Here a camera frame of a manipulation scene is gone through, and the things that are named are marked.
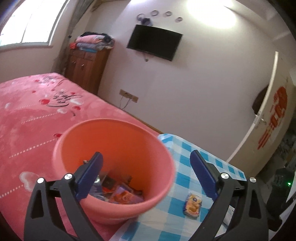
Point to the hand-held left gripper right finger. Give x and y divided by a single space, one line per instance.
204 176

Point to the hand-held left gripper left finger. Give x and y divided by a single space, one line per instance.
90 178

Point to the pink plastic bucket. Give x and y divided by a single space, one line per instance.
129 143

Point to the dark blue packet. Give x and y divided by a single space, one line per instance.
98 188

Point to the red black packet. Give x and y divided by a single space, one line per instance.
109 184

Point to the blue checkered tablecloth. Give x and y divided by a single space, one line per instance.
180 162

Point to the small orange blue snack packet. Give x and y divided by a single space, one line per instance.
193 205

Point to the cream door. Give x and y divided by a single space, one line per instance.
254 157

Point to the cluttered shelf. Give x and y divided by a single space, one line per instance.
289 148

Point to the red knot decoration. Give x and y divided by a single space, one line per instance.
277 99

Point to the brown wooden cabinet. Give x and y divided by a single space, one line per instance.
85 69

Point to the stack of folded blankets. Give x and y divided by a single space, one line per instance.
92 41

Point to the grey curtain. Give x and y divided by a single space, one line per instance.
74 20

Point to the window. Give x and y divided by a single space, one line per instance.
27 20

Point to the wall power strip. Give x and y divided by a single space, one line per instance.
129 95

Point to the black wall television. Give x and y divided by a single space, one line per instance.
153 41

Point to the dark wall ornament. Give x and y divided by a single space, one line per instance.
144 19

